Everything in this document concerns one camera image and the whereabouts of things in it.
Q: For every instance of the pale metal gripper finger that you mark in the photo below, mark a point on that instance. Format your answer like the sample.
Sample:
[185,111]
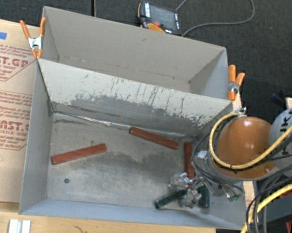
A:
[191,198]
[179,181]

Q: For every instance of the red-brown flat block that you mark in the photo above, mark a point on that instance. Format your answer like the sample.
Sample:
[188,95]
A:
[78,154]
[188,158]
[153,138]

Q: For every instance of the grey metal bin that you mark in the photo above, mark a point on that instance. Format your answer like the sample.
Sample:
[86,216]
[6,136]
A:
[116,163]

